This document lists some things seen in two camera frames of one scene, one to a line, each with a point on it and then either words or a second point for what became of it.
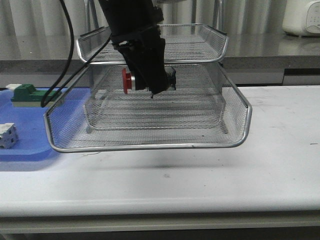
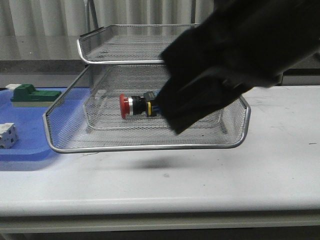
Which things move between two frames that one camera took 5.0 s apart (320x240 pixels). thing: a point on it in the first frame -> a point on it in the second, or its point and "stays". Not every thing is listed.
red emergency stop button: (128, 81) -> (149, 104)
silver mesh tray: (100, 110) stays
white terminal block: (9, 136) stays
